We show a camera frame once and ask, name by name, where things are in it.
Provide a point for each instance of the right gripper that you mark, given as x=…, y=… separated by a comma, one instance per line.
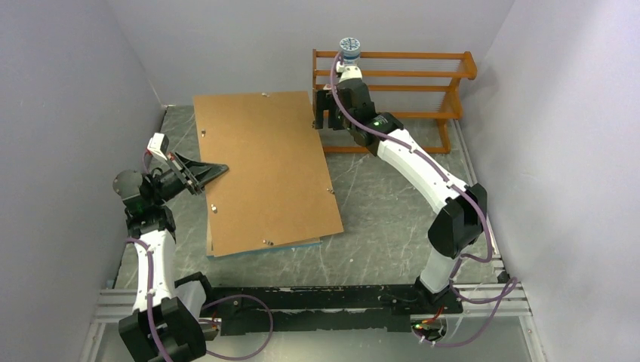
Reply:
x=325, y=102

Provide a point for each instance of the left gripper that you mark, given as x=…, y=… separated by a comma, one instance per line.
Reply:
x=197, y=173

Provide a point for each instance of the blue wooden picture frame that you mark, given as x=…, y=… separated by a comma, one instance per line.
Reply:
x=264, y=246

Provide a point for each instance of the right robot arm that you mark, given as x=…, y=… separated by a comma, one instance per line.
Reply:
x=460, y=209

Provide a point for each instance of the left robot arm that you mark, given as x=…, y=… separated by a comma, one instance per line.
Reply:
x=163, y=324

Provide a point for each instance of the blue white ceramic jar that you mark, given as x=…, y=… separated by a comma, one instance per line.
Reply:
x=350, y=51

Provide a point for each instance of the orange wooden shelf rack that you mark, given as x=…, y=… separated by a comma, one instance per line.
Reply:
x=420, y=89

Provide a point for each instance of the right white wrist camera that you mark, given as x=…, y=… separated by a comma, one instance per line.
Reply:
x=348, y=71

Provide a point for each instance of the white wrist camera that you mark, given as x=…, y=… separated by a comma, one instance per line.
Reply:
x=157, y=147
x=348, y=71

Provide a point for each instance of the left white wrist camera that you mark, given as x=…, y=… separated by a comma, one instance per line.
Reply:
x=157, y=147

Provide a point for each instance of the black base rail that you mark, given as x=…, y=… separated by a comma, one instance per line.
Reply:
x=389, y=307

